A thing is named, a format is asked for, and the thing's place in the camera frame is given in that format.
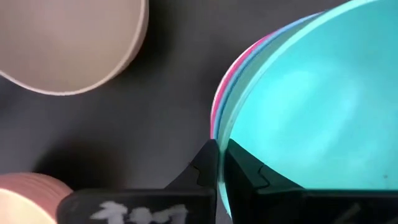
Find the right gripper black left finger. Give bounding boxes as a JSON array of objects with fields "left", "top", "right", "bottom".
[{"left": 57, "top": 139, "right": 220, "bottom": 224}]

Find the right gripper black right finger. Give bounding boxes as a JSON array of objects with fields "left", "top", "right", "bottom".
[{"left": 223, "top": 139, "right": 398, "bottom": 224}]

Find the turquoise bowl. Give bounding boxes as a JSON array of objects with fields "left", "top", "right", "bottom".
[{"left": 216, "top": 0, "right": 398, "bottom": 218}]

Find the magenta bowl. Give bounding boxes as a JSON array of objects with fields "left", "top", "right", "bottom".
[{"left": 210, "top": 29, "right": 280, "bottom": 140}]

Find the blue bowl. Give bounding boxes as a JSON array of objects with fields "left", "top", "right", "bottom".
[{"left": 213, "top": 11, "right": 326, "bottom": 140}]

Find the peach orange bowl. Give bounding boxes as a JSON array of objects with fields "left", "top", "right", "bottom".
[{"left": 0, "top": 172, "right": 74, "bottom": 224}]

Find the taupe bowl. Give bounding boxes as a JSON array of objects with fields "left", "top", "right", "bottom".
[{"left": 0, "top": 0, "right": 149, "bottom": 96}]

